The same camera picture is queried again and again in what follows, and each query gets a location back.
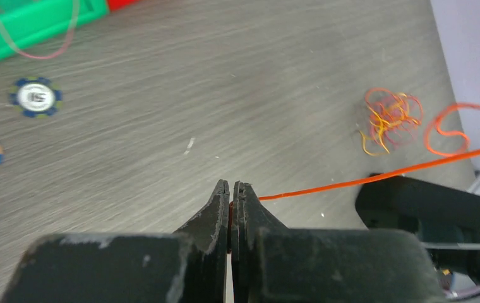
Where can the green plastic bin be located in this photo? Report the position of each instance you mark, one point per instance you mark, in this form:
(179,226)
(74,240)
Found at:
(31,22)

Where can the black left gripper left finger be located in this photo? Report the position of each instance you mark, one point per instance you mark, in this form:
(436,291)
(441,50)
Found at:
(188,265)

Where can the red plastic bin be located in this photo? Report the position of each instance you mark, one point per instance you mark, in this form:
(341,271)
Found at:
(115,5)

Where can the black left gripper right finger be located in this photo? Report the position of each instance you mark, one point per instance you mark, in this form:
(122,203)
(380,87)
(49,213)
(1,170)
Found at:
(273,263)

